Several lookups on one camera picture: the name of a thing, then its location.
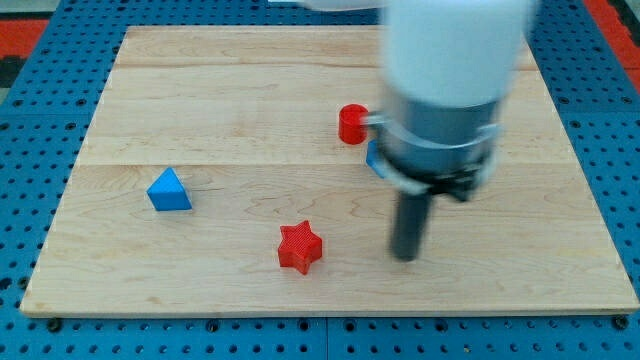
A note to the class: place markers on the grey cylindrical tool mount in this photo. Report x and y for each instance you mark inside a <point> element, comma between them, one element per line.
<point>424,147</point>

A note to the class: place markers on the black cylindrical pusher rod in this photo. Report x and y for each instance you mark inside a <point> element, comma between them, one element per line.
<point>408,225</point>

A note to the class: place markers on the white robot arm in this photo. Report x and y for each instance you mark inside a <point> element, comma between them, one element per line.
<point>446,66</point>

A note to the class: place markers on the blue cube block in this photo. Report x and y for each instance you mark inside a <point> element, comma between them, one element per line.
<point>372,159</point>

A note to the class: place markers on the blue triangle block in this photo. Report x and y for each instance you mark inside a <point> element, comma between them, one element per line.
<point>167,193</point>

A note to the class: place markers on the red cylinder block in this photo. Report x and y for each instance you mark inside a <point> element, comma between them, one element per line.
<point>351,124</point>

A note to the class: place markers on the red star block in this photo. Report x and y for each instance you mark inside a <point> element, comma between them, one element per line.
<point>299,247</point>

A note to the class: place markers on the light wooden board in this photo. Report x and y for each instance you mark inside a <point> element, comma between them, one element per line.
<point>247,118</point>

